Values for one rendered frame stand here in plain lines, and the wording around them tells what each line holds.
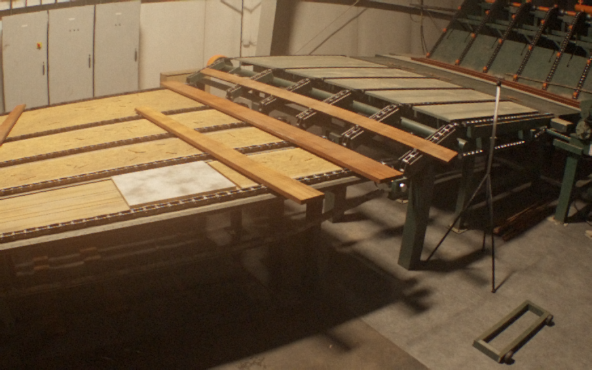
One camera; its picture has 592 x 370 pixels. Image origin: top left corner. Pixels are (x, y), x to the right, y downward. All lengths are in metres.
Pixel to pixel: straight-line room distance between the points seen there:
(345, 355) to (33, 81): 6.25
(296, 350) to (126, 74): 5.94
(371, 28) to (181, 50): 4.55
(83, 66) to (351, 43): 5.93
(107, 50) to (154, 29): 1.21
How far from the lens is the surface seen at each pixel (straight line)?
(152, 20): 8.48
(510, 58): 8.13
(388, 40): 11.48
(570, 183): 4.96
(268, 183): 2.55
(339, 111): 3.94
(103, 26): 7.63
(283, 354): 2.67
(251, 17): 9.00
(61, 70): 7.57
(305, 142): 3.25
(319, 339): 2.79
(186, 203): 2.38
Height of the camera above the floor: 1.79
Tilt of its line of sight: 20 degrees down
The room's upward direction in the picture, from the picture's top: 2 degrees clockwise
